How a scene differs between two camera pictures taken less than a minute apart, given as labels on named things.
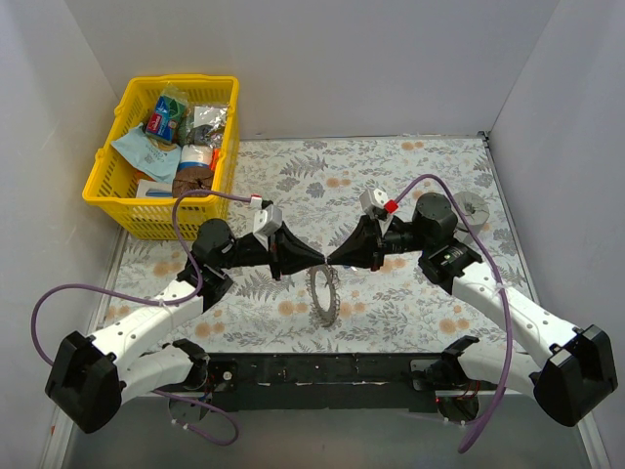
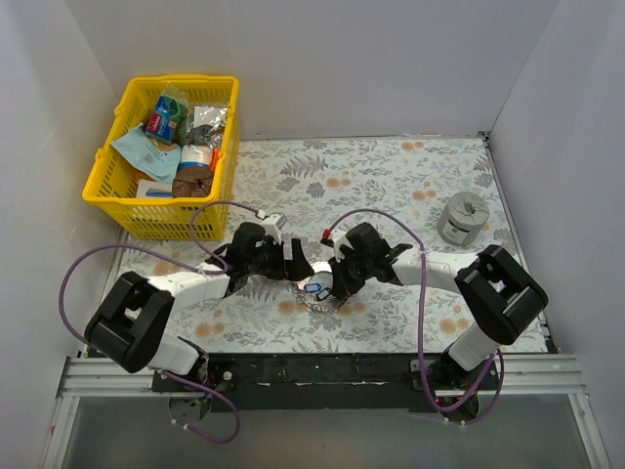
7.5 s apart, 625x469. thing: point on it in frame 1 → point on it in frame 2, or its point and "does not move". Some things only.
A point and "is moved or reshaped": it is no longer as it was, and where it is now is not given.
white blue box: [148, 189] does not move
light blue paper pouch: [160, 162] does not move
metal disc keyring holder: [323, 319] is moved or reshaped
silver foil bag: [208, 126] does not move
